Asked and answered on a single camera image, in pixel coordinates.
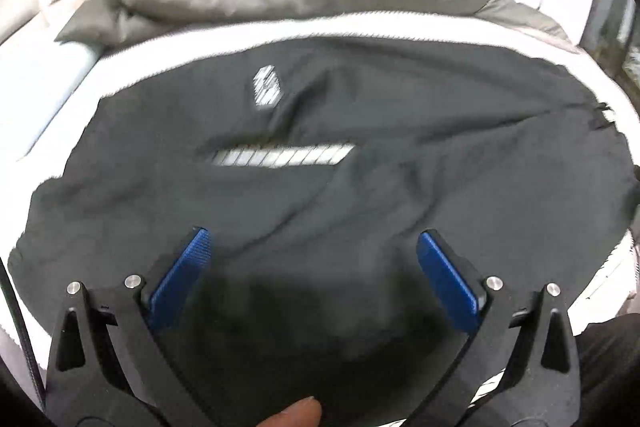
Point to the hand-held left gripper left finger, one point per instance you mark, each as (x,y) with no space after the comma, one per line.
(180,272)

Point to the white textured mattress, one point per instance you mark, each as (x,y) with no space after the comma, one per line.
(400,27)

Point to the black pants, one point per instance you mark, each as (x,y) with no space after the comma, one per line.
(350,207)

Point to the person's left hand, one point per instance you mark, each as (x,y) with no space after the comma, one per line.
(290,414)

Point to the light blue pillow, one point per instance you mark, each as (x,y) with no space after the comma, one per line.
(65,77)

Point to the dark panel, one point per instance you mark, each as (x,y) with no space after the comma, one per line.
(610,7)

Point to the person's dark clothing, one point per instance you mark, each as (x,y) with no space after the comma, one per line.
(610,367)

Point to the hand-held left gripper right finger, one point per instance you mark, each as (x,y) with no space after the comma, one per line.
(450,282)

